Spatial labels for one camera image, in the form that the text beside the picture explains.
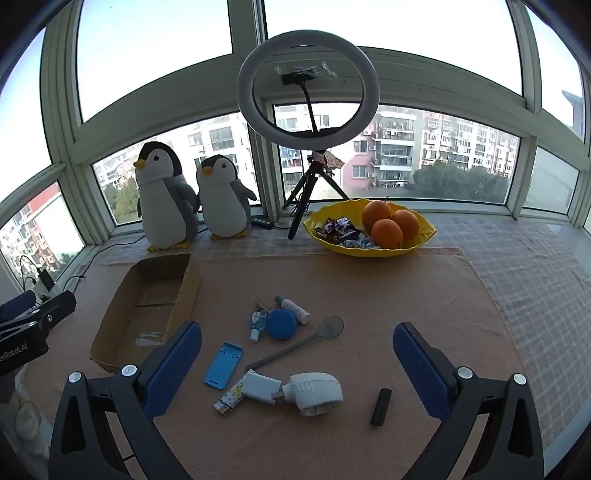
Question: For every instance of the orange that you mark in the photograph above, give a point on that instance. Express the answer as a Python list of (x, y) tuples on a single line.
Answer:
[(387, 234), (376, 212), (408, 224)]

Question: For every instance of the blue phone stand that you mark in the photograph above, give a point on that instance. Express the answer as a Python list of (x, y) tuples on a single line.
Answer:
[(221, 367)]

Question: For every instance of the small penguin plush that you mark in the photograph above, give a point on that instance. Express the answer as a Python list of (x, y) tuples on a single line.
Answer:
[(221, 198)]

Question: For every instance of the white tube with black cap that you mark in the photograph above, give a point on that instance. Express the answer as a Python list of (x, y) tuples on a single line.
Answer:
[(295, 310)]

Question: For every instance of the white round plug-in device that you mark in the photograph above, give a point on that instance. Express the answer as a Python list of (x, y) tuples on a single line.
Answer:
[(314, 390)]

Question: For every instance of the black tripod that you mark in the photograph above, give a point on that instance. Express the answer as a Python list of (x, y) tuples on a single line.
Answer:
[(304, 194)]

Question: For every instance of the pile of wrapped candies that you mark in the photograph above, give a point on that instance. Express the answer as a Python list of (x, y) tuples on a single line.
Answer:
[(341, 230)]

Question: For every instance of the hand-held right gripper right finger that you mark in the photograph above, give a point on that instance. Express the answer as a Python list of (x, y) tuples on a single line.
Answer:
[(420, 369)]

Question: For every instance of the black inline switch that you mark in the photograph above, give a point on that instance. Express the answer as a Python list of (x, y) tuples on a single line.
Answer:
[(262, 223)]

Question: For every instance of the checkered cloth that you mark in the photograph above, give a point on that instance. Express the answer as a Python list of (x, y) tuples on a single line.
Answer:
[(531, 277)]

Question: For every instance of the yellow fruit bowl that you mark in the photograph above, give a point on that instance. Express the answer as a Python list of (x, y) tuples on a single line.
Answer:
[(415, 242)]

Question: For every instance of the blue hand sanitizer bottle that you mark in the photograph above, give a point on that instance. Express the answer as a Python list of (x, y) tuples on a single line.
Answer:
[(257, 323)]

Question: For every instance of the white power strip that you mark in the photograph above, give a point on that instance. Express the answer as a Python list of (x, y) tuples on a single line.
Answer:
[(40, 298)]

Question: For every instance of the white window frame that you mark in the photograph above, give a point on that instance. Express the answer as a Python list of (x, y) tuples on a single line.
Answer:
[(64, 115)]

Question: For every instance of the pink felt mat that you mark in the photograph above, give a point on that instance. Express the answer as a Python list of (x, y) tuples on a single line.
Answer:
[(300, 452)]

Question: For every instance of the large black charger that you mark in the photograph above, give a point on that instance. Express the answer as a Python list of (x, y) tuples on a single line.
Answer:
[(46, 280)]

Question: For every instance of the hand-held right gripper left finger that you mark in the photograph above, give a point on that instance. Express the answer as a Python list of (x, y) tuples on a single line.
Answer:
[(171, 364)]

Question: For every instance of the white power adapter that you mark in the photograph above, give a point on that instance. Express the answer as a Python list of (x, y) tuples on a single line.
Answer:
[(261, 385)]

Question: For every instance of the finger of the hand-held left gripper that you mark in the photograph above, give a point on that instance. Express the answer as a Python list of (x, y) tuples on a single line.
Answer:
[(55, 309), (18, 305)]

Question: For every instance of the patterned wooden clothespin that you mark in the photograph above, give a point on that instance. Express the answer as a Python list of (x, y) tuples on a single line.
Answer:
[(228, 396)]

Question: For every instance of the large penguin plush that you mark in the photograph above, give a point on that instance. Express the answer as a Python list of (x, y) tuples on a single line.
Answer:
[(161, 203)]

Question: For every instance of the small black cylinder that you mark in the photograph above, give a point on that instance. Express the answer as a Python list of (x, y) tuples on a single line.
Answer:
[(380, 407)]

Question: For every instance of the cardboard box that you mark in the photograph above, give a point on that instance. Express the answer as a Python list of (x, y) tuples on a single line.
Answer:
[(138, 318)]

